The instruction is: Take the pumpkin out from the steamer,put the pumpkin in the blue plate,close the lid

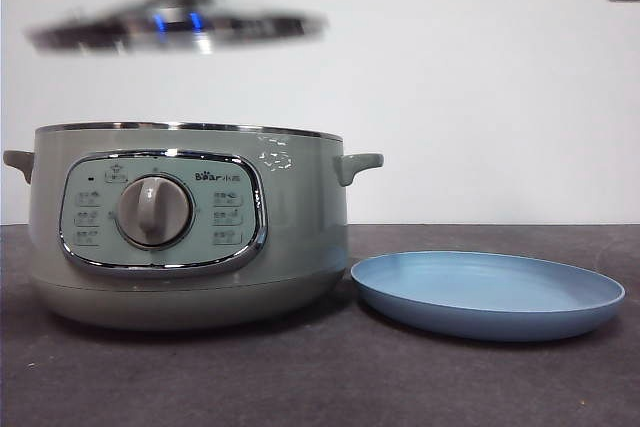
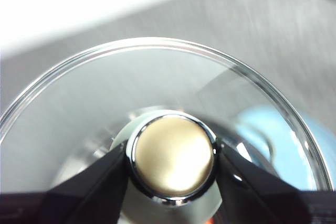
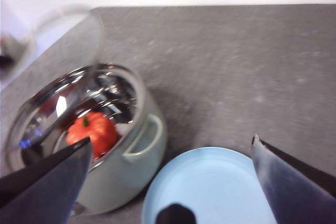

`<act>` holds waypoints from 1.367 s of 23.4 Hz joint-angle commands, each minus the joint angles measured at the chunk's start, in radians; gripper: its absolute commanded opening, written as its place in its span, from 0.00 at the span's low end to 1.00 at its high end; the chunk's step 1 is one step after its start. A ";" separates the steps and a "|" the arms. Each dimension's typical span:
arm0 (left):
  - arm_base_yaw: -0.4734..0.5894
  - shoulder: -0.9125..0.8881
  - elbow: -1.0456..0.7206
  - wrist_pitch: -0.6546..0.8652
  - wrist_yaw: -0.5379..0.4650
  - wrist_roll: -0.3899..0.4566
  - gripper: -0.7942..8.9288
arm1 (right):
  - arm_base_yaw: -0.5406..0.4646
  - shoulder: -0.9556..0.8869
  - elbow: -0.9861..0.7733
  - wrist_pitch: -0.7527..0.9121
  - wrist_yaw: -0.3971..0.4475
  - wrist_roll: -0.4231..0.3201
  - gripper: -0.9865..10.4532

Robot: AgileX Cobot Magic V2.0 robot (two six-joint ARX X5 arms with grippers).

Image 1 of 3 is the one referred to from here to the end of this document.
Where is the glass lid with green knob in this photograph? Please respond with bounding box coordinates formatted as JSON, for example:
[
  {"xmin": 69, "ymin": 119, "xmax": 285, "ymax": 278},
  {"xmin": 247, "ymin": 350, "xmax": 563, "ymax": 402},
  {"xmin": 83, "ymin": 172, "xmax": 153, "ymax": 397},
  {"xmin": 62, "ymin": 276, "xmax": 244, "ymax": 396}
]
[{"xmin": 24, "ymin": 0, "xmax": 329, "ymax": 56}]

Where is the pale green electric steamer pot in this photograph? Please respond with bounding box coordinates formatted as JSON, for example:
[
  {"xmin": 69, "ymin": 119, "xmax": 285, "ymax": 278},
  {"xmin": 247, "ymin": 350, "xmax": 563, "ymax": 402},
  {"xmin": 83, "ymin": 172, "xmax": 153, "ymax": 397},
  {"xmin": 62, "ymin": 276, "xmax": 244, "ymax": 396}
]
[{"xmin": 2, "ymin": 120, "xmax": 385, "ymax": 332}]

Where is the blue round plate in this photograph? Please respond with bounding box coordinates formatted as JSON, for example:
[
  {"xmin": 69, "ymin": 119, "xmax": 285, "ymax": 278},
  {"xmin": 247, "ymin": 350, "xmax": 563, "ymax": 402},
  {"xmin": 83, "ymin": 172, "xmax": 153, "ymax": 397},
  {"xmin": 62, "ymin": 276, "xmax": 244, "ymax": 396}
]
[{"xmin": 349, "ymin": 251, "xmax": 626, "ymax": 343}]

